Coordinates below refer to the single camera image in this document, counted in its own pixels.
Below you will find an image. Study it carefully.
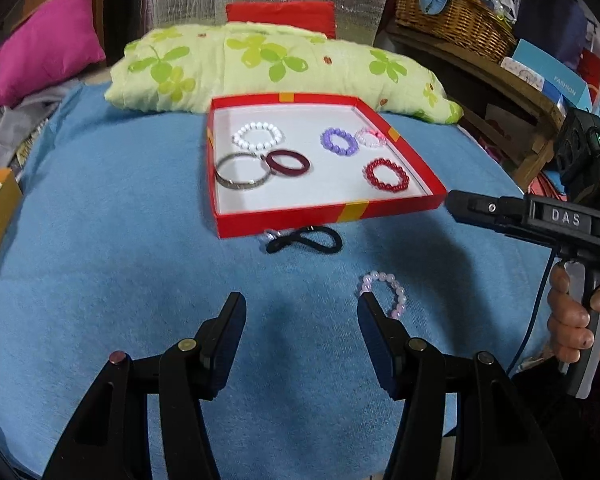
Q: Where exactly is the black hair tie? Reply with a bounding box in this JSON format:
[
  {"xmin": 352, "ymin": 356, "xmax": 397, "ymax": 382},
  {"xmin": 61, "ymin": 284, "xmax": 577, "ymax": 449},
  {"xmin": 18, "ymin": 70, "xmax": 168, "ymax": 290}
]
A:
[{"xmin": 266, "ymin": 226, "xmax": 343, "ymax": 256}]

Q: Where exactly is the purple bead bracelet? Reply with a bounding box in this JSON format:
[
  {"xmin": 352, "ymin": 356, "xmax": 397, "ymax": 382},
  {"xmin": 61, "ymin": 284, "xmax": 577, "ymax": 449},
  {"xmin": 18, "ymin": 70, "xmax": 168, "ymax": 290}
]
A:
[{"xmin": 321, "ymin": 127, "xmax": 359, "ymax": 157}]

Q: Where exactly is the white patterned box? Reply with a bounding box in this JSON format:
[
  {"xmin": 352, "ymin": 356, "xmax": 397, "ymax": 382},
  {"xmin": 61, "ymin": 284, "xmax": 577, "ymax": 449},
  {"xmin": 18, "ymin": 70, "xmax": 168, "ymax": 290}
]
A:
[{"xmin": 500, "ymin": 56, "xmax": 546, "ymax": 92}]

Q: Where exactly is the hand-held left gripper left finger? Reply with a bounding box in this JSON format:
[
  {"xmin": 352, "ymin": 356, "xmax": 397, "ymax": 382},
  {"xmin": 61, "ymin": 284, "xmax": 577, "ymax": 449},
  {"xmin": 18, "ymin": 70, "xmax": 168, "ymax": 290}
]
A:
[{"xmin": 42, "ymin": 291, "xmax": 248, "ymax": 480}]

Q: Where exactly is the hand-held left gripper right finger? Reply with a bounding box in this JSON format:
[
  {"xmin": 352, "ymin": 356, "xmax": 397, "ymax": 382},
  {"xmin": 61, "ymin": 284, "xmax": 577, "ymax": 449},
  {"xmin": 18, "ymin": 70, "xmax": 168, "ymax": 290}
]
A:
[{"xmin": 356, "ymin": 292, "xmax": 563, "ymax": 480}]

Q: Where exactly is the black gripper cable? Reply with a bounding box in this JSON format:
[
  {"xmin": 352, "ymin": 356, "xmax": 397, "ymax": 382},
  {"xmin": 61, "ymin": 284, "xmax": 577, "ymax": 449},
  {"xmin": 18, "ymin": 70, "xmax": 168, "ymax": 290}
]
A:
[{"xmin": 510, "ymin": 250, "xmax": 557, "ymax": 377}]

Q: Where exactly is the pink cushion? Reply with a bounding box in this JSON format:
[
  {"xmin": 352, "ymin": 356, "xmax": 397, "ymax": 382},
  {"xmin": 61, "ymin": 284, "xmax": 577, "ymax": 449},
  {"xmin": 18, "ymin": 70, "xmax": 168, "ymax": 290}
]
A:
[{"xmin": 0, "ymin": 0, "xmax": 107, "ymax": 108}]

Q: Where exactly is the blue cardboard box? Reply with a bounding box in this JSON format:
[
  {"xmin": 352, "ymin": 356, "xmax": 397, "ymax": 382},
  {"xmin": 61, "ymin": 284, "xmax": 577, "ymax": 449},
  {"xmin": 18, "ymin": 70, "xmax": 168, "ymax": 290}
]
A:
[{"xmin": 511, "ymin": 39, "xmax": 593, "ymax": 111}]

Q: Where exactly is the red bead bracelet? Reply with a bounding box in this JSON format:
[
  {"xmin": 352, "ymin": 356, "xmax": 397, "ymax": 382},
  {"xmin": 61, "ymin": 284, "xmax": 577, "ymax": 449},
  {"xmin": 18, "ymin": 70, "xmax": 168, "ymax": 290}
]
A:
[{"xmin": 364, "ymin": 157, "xmax": 410, "ymax": 193}]

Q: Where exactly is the pale pink bead bracelet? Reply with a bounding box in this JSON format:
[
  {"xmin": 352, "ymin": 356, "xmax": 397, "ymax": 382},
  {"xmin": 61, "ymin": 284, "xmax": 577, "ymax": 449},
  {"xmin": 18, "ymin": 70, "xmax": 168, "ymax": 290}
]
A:
[{"xmin": 358, "ymin": 270, "xmax": 409, "ymax": 318}]

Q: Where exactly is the red paper bag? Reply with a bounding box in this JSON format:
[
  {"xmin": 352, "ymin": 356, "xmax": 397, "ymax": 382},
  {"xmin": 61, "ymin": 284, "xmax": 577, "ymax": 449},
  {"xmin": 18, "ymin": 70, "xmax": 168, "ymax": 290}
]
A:
[{"xmin": 577, "ymin": 49, "xmax": 600, "ymax": 106}]

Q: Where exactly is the wooden shelf table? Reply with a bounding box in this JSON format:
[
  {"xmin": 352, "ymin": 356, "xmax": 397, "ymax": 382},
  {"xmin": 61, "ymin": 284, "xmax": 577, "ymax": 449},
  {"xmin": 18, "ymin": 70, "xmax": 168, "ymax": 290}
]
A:
[{"xmin": 385, "ymin": 20, "xmax": 566, "ymax": 196}]

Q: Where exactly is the red cushion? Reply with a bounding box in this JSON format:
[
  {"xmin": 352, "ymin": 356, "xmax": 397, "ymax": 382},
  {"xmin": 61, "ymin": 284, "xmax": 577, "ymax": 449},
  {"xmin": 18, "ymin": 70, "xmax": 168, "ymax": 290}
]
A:
[{"xmin": 225, "ymin": 1, "xmax": 337, "ymax": 40}]

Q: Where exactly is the orange cardboard box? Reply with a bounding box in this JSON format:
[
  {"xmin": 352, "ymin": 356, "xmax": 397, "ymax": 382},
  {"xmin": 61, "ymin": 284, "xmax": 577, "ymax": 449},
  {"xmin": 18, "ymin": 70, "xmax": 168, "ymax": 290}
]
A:
[{"xmin": 0, "ymin": 169, "xmax": 23, "ymax": 306}]

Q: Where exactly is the white bead bracelet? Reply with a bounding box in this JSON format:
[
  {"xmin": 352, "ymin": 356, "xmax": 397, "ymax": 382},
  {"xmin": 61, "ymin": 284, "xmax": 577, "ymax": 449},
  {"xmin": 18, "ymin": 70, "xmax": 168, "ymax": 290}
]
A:
[{"xmin": 231, "ymin": 122, "xmax": 284, "ymax": 152}]

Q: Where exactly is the grey cloth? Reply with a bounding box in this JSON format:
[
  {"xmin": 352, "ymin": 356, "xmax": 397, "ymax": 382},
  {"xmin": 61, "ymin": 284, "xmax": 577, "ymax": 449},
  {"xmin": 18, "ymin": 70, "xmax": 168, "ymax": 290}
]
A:
[{"xmin": 0, "ymin": 50, "xmax": 81, "ymax": 171}]

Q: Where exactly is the wicker basket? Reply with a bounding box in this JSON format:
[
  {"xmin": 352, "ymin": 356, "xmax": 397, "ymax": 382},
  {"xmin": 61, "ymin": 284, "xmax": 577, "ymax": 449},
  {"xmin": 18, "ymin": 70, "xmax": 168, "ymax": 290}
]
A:
[{"xmin": 394, "ymin": 0, "xmax": 518, "ymax": 63}]

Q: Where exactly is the dark maroon clothing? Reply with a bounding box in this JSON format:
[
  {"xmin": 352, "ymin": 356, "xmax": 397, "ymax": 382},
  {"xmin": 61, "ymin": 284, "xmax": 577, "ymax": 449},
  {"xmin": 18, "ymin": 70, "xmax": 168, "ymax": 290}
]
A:
[{"xmin": 510, "ymin": 355, "xmax": 600, "ymax": 480}]

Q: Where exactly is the red cardboard box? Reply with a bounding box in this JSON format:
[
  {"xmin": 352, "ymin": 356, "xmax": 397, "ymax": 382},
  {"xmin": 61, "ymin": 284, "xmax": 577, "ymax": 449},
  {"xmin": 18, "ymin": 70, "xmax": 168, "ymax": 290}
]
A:
[{"xmin": 207, "ymin": 92, "xmax": 448, "ymax": 239}]

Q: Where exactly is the green clover-print pillow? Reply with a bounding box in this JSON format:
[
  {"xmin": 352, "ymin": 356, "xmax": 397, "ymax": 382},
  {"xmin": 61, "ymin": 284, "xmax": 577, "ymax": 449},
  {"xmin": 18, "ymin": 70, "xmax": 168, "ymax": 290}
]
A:
[{"xmin": 104, "ymin": 21, "xmax": 465, "ymax": 126}]

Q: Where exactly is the person's right hand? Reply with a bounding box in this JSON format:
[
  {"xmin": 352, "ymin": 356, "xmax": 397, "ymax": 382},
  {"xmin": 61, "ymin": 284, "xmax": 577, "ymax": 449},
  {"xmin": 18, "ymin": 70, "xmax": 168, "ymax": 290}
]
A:
[{"xmin": 547, "ymin": 265, "xmax": 600, "ymax": 363}]

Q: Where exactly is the navy bag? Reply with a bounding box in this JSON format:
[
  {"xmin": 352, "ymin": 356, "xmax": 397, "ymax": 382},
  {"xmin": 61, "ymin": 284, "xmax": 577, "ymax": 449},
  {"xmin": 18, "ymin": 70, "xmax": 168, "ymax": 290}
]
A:
[{"xmin": 512, "ymin": 0, "xmax": 588, "ymax": 68}]

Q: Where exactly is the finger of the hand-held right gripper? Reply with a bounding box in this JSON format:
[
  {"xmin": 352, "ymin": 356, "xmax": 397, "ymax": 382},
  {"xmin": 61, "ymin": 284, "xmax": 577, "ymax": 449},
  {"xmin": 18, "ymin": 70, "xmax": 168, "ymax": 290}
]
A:
[{"xmin": 445, "ymin": 190, "xmax": 531, "ymax": 237}]

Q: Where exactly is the silver metal bangle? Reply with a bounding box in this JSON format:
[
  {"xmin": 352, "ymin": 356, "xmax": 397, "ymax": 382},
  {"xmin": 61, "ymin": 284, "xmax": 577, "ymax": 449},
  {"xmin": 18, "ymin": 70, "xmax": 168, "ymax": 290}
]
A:
[{"xmin": 215, "ymin": 152, "xmax": 272, "ymax": 192}]

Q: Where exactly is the dark red bangle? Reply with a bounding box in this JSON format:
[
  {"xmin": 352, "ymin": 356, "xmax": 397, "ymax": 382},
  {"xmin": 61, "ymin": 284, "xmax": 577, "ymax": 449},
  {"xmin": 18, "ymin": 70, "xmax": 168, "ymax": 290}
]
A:
[{"xmin": 265, "ymin": 149, "xmax": 312, "ymax": 179}]

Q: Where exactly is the blue blanket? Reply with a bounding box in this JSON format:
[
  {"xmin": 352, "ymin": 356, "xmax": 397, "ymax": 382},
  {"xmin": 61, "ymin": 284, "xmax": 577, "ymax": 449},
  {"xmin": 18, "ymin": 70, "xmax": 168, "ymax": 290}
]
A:
[{"xmin": 0, "ymin": 82, "xmax": 556, "ymax": 480}]

